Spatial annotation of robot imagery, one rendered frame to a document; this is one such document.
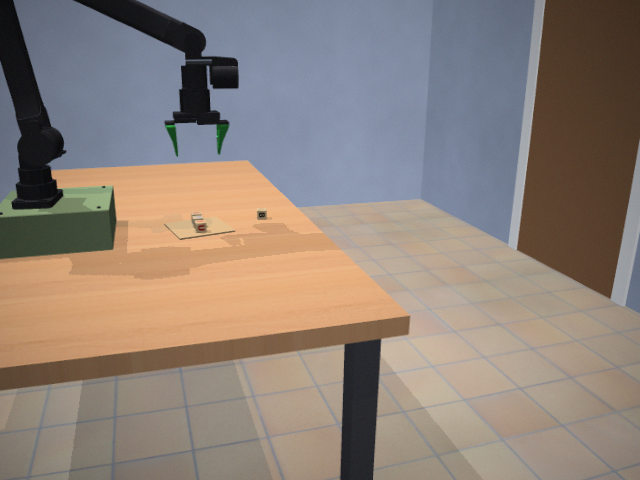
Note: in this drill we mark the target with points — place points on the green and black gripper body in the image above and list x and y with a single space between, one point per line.
195 108

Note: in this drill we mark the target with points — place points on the beige flat mat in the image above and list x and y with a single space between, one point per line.
185 230

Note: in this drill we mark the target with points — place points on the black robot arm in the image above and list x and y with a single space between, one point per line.
38 146

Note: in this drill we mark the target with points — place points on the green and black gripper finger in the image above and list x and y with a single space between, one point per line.
172 132
221 132

